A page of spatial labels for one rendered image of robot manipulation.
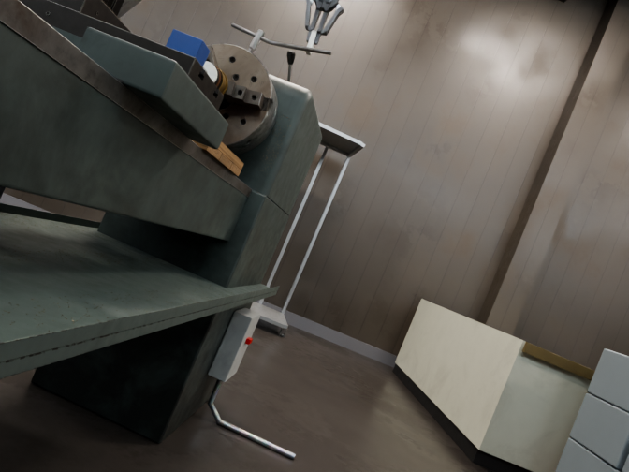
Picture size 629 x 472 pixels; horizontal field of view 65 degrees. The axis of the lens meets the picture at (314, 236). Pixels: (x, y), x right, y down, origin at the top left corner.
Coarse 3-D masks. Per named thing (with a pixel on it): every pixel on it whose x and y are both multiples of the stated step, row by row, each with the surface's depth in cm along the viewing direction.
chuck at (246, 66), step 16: (224, 48) 149; (240, 48) 148; (224, 64) 148; (240, 64) 148; (256, 64) 148; (240, 80) 148; (256, 80) 148; (272, 96) 149; (224, 112) 147; (240, 112) 147; (256, 112) 147; (272, 112) 152; (240, 128) 147; (256, 128) 146; (240, 144) 149
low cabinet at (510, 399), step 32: (416, 320) 476; (448, 320) 401; (416, 352) 442; (448, 352) 376; (480, 352) 329; (512, 352) 292; (544, 352) 284; (416, 384) 414; (448, 384) 355; (480, 384) 312; (512, 384) 286; (544, 384) 288; (576, 384) 289; (448, 416) 335; (480, 416) 297; (512, 416) 286; (544, 416) 288; (576, 416) 289; (480, 448) 284; (512, 448) 286; (544, 448) 287
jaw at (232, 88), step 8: (232, 88) 139; (240, 88) 141; (224, 96) 143; (232, 96) 141; (240, 96) 141; (248, 96) 143; (256, 96) 143; (240, 104) 146; (248, 104) 144; (256, 104) 143; (264, 104) 147
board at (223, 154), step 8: (200, 144) 107; (224, 144) 116; (208, 152) 109; (216, 152) 113; (224, 152) 118; (216, 160) 119; (224, 160) 120; (232, 160) 126; (240, 160) 132; (232, 168) 129; (240, 168) 135
